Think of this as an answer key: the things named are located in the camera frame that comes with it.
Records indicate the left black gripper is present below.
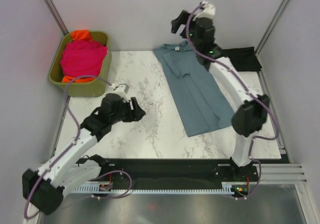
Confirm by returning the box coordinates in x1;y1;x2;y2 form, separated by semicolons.
110;97;146;125

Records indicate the blue-grey t-shirt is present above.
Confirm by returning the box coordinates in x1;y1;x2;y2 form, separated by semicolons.
153;41;234;137

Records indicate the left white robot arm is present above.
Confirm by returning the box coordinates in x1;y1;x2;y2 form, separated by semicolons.
22;92;146;215

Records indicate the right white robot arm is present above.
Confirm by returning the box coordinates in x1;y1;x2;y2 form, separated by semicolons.
171;4;271;181

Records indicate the olive green plastic bin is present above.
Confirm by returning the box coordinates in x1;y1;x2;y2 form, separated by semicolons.
48;31;112;97

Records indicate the folded black t-shirt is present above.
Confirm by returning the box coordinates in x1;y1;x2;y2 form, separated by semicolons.
222;46;262;72

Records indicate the magenta t-shirt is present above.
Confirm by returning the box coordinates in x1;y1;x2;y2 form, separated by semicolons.
60;40;108;83

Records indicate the orange t-shirt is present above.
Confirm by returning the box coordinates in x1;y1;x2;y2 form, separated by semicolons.
60;30;100;83

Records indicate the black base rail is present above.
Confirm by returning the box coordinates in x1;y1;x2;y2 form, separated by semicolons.
100;158;259;190

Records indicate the white slotted cable duct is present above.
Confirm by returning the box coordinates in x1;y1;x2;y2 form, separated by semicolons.
71;182;251;198

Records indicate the right aluminium frame post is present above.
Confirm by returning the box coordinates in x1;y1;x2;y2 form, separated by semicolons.
254;0;291;56

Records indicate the aluminium frame post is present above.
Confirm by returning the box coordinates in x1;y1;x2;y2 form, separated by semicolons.
254;0;291;56
43;0;69;36

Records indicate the left aluminium frame post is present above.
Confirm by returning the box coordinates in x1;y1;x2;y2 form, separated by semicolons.
43;0;69;36

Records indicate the aluminium extrusion rail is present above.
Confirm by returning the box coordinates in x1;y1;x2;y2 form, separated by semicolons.
34;161;310;185

